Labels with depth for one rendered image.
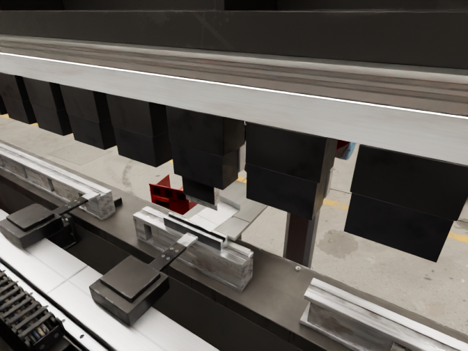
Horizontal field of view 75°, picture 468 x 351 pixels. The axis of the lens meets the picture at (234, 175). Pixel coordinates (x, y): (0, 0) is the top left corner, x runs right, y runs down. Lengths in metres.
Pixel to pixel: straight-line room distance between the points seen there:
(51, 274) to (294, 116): 0.64
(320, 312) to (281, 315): 0.10
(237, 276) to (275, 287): 0.11
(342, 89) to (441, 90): 0.07
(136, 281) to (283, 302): 0.37
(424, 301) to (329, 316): 1.54
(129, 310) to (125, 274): 0.08
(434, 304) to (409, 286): 0.16
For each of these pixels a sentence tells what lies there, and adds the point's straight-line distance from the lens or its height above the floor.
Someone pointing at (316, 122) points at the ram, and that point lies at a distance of 0.51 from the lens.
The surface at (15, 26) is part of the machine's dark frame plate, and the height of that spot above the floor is 1.49.
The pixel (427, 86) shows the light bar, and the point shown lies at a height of 1.47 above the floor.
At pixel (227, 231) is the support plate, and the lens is 0.83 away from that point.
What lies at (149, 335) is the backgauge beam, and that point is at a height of 0.98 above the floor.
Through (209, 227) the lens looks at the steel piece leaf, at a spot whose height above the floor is 1.00.
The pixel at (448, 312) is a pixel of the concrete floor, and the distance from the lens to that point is 2.27.
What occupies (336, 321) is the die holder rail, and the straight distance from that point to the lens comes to 0.76.
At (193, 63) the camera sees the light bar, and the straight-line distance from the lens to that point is 0.34.
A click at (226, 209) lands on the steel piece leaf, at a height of 1.00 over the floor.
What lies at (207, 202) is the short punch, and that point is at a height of 1.10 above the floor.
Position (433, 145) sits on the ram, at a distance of 0.49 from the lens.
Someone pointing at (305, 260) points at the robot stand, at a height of 0.20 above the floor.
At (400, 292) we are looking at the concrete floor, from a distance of 2.25.
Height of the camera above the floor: 1.52
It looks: 28 degrees down
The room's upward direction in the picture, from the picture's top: straight up
